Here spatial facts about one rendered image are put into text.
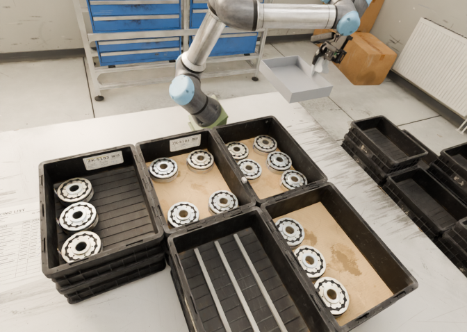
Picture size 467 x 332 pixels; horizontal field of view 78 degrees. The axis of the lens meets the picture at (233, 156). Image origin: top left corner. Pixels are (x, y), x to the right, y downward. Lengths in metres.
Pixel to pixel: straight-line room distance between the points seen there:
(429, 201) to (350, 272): 1.22
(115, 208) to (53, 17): 2.79
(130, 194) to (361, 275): 0.80
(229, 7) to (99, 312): 1.02
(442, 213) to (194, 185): 1.56
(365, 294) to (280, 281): 0.26
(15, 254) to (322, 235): 1.02
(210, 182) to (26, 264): 0.65
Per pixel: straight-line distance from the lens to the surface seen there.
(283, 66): 1.44
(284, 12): 1.07
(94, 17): 2.68
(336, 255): 1.04
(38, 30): 3.67
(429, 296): 1.32
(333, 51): 1.29
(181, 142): 1.14
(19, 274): 1.18
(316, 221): 1.09
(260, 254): 0.96
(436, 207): 2.16
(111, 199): 1.07
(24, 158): 1.51
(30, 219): 1.28
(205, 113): 1.34
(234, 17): 1.04
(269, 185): 1.13
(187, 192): 1.06
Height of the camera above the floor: 1.67
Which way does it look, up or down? 45 degrees down
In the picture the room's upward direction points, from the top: 10 degrees clockwise
